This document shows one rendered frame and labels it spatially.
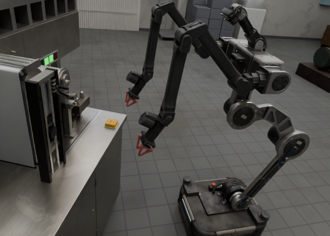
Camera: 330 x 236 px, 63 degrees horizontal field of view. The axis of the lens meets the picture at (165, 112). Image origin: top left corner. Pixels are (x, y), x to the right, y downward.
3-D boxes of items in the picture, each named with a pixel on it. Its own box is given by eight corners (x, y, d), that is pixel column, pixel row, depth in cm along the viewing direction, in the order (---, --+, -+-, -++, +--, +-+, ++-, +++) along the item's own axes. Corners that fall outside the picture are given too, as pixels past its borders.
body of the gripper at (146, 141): (143, 144, 129) (151, 133, 127) (139, 132, 138) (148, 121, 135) (153, 149, 132) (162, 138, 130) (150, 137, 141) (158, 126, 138)
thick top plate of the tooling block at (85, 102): (79, 115, 174) (79, 106, 171) (22, 103, 177) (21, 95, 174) (90, 103, 187) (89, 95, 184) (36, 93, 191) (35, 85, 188)
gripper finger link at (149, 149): (134, 156, 132) (144, 143, 129) (131, 147, 137) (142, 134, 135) (145, 161, 135) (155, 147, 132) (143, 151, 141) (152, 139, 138)
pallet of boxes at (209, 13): (219, 36, 802) (228, -5, 744) (230, 44, 738) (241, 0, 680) (182, 34, 771) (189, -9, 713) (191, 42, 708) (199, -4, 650)
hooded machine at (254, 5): (247, 38, 827) (260, -10, 758) (257, 43, 779) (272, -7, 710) (227, 37, 809) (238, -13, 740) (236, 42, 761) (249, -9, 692)
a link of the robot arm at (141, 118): (174, 118, 126) (169, 109, 133) (154, 109, 120) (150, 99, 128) (159, 137, 130) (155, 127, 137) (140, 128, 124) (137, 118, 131)
